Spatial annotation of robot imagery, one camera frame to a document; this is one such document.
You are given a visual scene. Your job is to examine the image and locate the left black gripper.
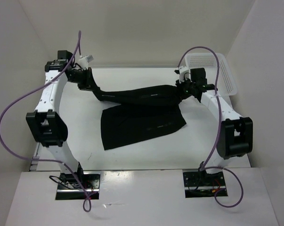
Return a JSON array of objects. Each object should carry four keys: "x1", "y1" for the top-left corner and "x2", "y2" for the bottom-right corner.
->
[{"x1": 67, "y1": 67, "x2": 99, "y2": 92}]

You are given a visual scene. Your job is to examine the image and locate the black shorts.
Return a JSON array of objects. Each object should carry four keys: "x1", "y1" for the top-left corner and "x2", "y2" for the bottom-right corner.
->
[{"x1": 88, "y1": 68, "x2": 186, "y2": 151}]

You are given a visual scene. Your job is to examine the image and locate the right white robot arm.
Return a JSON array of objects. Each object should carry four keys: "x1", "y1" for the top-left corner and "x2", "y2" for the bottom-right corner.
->
[{"x1": 175, "y1": 66, "x2": 253, "y2": 187}]

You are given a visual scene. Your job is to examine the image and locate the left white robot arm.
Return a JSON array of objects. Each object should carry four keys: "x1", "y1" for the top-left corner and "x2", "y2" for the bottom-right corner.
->
[{"x1": 26, "y1": 50, "x2": 85, "y2": 189}]

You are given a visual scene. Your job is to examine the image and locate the white perforated plastic basket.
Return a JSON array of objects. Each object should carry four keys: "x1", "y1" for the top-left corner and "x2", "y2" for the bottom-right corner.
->
[{"x1": 184, "y1": 52, "x2": 238, "y2": 97}]

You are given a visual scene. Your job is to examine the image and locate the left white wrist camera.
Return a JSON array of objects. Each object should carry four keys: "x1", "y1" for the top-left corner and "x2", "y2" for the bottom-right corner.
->
[{"x1": 77, "y1": 55, "x2": 94, "y2": 70}]

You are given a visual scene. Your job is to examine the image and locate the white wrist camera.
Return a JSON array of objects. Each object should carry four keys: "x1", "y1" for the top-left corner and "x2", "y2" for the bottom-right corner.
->
[
  {"x1": 174, "y1": 66, "x2": 190, "y2": 83},
  {"x1": 77, "y1": 55, "x2": 94, "y2": 70}
]

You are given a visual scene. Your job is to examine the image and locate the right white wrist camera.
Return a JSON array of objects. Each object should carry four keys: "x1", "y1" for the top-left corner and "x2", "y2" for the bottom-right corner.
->
[{"x1": 174, "y1": 66, "x2": 190, "y2": 83}]

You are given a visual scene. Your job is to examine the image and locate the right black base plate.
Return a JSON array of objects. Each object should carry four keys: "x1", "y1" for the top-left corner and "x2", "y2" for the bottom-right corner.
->
[{"x1": 183, "y1": 170, "x2": 228, "y2": 198}]

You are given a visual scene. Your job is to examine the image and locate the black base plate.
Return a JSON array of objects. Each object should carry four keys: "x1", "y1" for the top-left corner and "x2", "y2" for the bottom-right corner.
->
[
  {"x1": 183, "y1": 170, "x2": 228, "y2": 198},
  {"x1": 49, "y1": 172, "x2": 100, "y2": 201}
]

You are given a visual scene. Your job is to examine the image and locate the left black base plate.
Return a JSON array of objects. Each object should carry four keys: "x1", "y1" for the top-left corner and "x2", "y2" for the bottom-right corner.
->
[{"x1": 49, "y1": 172, "x2": 100, "y2": 201}]

